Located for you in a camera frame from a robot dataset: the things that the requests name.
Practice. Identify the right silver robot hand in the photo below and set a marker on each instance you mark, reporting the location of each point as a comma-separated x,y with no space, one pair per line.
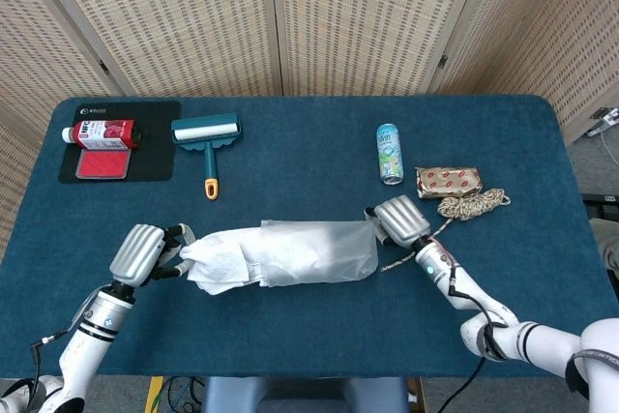
403,222

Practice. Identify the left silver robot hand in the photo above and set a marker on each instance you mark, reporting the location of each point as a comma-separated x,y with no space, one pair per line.
135,251

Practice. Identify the white plastic bag package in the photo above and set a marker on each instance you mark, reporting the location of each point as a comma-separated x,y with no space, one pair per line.
213,258

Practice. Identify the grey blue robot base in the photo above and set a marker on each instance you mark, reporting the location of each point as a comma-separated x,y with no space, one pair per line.
300,396

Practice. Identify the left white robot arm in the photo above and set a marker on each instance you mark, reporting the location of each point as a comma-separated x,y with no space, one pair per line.
92,326

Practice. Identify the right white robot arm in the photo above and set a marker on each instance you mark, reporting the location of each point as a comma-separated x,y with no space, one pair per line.
527,340

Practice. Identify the beige cloth bundle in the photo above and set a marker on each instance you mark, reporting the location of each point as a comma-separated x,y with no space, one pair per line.
608,244

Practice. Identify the gold foil snack package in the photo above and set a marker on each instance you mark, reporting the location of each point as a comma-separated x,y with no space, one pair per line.
447,182

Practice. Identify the light blue drink can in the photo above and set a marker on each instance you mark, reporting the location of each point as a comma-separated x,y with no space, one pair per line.
390,152

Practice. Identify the black mouse pad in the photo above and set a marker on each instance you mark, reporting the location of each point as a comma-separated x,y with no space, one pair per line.
155,161

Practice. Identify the red ink pad case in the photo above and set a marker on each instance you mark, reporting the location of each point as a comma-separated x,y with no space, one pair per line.
101,165

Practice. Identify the red juice bottle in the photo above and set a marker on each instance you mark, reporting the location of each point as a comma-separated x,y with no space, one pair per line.
104,135

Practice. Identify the teal lint roller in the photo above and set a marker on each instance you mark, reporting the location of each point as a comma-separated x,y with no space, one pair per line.
205,132

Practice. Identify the blue felt table cover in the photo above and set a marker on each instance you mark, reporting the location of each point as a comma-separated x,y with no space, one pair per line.
309,335

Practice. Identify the black screen hinge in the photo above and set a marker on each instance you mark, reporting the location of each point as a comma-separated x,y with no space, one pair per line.
103,66
442,61

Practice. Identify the wicker folding screen panel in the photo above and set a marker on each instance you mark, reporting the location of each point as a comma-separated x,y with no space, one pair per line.
29,45
367,21
184,21
556,36

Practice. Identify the white power strip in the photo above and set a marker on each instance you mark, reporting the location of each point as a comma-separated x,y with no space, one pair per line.
610,117

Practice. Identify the black floor frame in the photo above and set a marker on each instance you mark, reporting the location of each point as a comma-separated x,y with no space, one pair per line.
602,200

